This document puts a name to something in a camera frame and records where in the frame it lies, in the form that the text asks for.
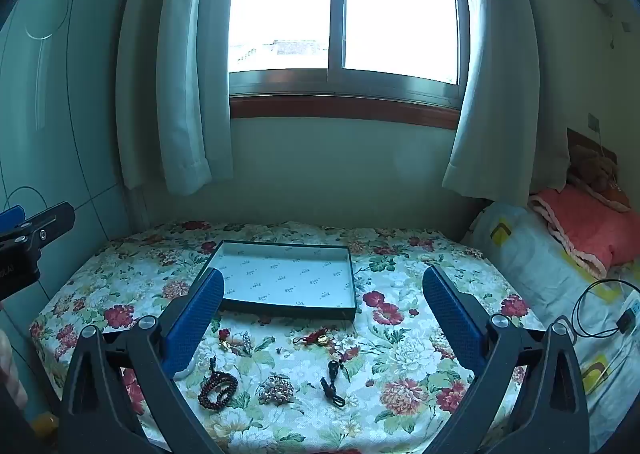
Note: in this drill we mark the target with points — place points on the black plug adapter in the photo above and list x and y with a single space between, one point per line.
626 323

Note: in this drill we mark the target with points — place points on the small red knot gold charm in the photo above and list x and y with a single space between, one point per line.
226 334

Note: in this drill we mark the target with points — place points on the pale curtain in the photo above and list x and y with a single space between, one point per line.
185 83
500 133

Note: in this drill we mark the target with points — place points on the wall socket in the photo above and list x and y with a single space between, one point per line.
593 122

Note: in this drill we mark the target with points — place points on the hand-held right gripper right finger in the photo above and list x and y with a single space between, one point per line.
450 319

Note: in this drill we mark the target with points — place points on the white yellow patterned bedsheet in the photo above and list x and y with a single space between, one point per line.
530 264

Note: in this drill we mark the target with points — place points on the floral tablecloth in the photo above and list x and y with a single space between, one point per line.
400 359

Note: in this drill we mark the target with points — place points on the wooden headboard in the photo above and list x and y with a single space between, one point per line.
580 138

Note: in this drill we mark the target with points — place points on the yellow object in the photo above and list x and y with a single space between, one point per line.
44 423

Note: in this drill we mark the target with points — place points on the gold pearl brooch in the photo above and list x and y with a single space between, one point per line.
276 389

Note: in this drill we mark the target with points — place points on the green cardboard box tray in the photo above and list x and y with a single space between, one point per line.
280 274

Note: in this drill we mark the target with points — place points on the red knot gold coin charm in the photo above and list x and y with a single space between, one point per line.
320 335

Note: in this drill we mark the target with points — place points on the window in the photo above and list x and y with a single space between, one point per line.
400 8

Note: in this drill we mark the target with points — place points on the person's left hand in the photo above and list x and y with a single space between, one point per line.
11 364

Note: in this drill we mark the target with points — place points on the pink blanket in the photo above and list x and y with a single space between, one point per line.
585 224

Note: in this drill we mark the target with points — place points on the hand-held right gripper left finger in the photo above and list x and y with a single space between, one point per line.
197 319

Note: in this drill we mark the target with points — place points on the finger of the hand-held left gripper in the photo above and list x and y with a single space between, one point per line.
52 221
11 218

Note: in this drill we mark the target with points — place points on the wooden window sill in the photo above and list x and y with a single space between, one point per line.
345 108

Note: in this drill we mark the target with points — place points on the brown teddy bear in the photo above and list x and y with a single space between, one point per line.
595 171

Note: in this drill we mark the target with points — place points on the pale wardrobe door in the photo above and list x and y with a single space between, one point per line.
60 108

